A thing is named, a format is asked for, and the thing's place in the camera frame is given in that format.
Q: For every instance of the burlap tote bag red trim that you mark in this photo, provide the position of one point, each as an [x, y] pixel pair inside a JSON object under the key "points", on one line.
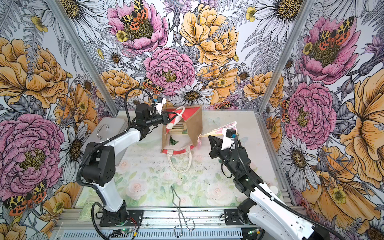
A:
{"points": [[193, 117]]}

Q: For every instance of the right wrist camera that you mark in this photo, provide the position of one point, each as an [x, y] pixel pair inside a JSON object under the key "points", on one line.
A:
{"points": [[229, 135]]}

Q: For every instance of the white plastic bottle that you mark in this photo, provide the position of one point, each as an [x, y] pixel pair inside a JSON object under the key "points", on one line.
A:
{"points": [[274, 189]]}

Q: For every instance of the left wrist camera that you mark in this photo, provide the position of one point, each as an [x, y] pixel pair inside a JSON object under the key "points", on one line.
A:
{"points": [[159, 104]]}

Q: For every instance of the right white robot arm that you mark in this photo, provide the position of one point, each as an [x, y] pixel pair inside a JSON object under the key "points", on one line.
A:
{"points": [[262, 207]]}

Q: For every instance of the metal tongs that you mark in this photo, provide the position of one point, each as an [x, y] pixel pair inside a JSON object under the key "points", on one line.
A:
{"points": [[189, 223]]}

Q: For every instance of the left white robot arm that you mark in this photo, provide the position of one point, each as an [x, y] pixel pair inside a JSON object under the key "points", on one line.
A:
{"points": [[98, 167]]}

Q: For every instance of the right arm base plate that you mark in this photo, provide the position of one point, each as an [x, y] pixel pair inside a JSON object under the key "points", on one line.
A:
{"points": [[234, 217]]}

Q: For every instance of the silver aluminium case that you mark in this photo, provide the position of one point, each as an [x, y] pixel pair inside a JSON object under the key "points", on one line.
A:
{"points": [[107, 128]]}

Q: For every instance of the green patterned packet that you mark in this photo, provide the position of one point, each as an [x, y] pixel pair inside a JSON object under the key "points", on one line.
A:
{"points": [[87, 206]]}

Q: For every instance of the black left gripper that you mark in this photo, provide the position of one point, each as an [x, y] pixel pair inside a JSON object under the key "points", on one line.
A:
{"points": [[165, 117]]}

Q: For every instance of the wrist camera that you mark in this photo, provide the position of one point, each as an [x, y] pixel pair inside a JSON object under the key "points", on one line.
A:
{"points": [[229, 135], [159, 104]]}

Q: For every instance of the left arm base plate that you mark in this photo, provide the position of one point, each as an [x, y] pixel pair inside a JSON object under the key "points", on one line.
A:
{"points": [[125, 218]]}

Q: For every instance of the folding fans in bag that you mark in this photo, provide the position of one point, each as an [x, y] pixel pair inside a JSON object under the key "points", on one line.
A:
{"points": [[178, 129]]}

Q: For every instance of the aluminium front rail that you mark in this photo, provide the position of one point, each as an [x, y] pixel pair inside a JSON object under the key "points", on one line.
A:
{"points": [[215, 217]]}

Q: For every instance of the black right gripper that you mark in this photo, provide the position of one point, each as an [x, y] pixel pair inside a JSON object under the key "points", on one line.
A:
{"points": [[216, 144]]}

